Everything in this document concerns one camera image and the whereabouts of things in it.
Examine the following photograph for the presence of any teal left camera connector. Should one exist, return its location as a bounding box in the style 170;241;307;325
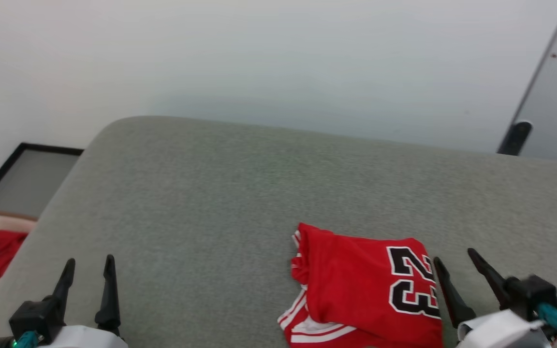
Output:
15;331;41;348

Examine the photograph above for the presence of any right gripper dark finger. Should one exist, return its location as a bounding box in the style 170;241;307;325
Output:
468;248;512;310
433;257;477;330

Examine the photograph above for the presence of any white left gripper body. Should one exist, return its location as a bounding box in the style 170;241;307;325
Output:
39;325;130;348

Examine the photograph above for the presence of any grey vertical trim strip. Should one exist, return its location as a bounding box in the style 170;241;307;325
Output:
496;0;557;155

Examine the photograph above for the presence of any red basketball jersey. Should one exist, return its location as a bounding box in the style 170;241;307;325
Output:
278;222;445;348

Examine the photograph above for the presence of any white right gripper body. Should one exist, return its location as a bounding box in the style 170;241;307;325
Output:
456;309;550;348

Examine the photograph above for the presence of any black framed floor panel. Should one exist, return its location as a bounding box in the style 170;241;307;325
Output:
0;142;85;219

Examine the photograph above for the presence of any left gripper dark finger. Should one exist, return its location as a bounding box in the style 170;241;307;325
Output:
94;255;121;334
52;258;76;312

